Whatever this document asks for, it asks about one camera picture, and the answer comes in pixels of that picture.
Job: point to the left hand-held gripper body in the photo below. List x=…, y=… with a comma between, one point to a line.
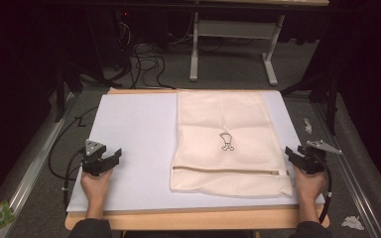
x=92, y=165

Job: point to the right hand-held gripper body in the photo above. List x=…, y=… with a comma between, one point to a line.
x=313, y=161

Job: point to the cream mesh laundry bag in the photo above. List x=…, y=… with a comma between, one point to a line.
x=228, y=142

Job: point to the person's left hand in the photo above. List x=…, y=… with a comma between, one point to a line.
x=94, y=188

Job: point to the person's right hand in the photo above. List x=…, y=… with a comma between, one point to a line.
x=309, y=185

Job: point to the small crumpled white tissue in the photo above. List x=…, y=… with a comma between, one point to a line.
x=308, y=126

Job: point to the white foam mat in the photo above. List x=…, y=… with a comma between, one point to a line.
x=135, y=132

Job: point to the black metal stand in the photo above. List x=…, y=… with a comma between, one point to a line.
x=61, y=89
x=330, y=99

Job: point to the large crumpled white tissue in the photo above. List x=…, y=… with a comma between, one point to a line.
x=352, y=222

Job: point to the metal floor rail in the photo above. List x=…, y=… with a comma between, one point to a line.
x=33, y=172
x=347, y=165

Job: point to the white metal desk frame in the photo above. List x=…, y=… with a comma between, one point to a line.
x=234, y=29

